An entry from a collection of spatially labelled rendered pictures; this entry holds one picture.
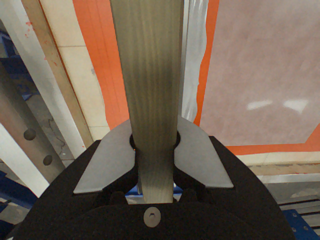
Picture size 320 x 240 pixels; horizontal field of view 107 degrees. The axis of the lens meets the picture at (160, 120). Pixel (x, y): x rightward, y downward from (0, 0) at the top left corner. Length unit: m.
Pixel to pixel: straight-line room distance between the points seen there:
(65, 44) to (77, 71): 0.04
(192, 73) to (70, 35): 0.22
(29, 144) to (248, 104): 0.45
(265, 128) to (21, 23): 0.50
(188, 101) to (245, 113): 0.14
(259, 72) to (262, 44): 0.05
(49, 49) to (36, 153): 0.19
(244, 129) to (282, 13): 0.23
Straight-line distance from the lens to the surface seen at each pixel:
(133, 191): 0.41
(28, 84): 0.41
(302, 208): 0.92
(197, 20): 0.25
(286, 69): 0.35
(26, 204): 0.83
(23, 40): 0.29
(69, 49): 0.29
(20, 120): 0.32
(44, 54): 0.27
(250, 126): 0.37
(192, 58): 0.25
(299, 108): 0.43
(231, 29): 0.28
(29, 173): 0.37
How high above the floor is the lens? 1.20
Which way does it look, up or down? 61 degrees down
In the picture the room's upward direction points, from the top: 177 degrees clockwise
